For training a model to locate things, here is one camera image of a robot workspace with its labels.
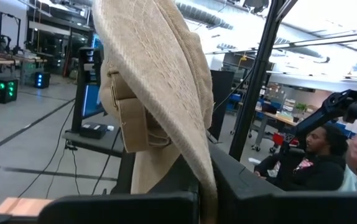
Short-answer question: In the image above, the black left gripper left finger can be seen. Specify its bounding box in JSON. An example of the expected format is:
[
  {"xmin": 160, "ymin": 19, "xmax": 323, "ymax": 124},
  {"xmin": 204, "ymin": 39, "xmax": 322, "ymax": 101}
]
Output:
[{"xmin": 37, "ymin": 154, "xmax": 200, "ymax": 224}]

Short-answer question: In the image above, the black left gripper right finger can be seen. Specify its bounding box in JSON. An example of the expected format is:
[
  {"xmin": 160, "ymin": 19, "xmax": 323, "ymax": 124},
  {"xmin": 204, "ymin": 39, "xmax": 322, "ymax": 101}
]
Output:
[{"xmin": 207, "ymin": 139, "xmax": 357, "ymax": 224}]

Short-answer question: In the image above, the beige corduroy cap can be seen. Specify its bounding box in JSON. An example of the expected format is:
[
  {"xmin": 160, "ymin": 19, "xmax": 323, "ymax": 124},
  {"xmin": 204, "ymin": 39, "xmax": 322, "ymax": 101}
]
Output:
[{"xmin": 91, "ymin": 0, "xmax": 219, "ymax": 224}]

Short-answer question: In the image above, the person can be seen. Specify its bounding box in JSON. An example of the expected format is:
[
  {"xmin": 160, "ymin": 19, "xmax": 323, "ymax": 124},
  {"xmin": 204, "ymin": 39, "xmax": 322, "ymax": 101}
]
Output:
[{"xmin": 253, "ymin": 123, "xmax": 350, "ymax": 192}]

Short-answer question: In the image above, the grey side desk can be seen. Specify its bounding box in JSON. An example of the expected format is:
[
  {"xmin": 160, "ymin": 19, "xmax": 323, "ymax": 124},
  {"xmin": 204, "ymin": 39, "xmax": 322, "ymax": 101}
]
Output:
[{"xmin": 62, "ymin": 126, "xmax": 125, "ymax": 158}]

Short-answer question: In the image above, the small black box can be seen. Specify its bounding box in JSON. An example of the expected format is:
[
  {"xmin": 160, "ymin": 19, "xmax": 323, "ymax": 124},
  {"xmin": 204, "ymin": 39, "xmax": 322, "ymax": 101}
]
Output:
[{"xmin": 79, "ymin": 122, "xmax": 109, "ymax": 140}]

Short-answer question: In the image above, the wooden workbench with clutter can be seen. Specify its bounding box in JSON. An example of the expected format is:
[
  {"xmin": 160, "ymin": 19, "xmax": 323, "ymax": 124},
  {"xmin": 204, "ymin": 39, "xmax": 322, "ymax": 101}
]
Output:
[{"xmin": 249, "ymin": 107, "xmax": 299, "ymax": 153}]

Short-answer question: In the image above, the small green potted plant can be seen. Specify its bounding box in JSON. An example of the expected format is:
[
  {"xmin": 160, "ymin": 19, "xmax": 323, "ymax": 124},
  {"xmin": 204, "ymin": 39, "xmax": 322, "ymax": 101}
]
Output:
[{"xmin": 292, "ymin": 101, "xmax": 308, "ymax": 123}]

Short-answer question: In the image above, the black standing panel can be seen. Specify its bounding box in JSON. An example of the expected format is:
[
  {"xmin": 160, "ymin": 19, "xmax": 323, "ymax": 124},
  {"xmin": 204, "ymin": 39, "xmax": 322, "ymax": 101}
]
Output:
[{"xmin": 208, "ymin": 69, "xmax": 236, "ymax": 141}]

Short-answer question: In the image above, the black monitor on stand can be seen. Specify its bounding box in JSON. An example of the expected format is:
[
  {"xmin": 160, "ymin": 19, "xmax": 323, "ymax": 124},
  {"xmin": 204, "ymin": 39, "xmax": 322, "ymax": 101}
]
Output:
[{"xmin": 70, "ymin": 46, "xmax": 106, "ymax": 133}]

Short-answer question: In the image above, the blue-lit black computer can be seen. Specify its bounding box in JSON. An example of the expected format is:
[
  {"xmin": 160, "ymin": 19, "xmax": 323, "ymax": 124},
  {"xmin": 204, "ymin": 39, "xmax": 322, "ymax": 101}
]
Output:
[{"xmin": 34, "ymin": 71, "xmax": 51, "ymax": 90}]

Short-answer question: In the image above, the green-lit black computer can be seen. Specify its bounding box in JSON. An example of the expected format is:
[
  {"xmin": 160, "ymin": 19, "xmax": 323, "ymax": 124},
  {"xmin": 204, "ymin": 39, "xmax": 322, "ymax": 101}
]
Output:
[{"xmin": 0, "ymin": 77, "xmax": 20, "ymax": 105}]

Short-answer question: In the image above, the black aluminium rig frame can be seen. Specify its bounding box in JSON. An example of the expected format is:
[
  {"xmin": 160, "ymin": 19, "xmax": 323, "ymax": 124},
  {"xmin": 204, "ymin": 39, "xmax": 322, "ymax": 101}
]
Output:
[{"xmin": 228, "ymin": 0, "xmax": 299, "ymax": 162}]

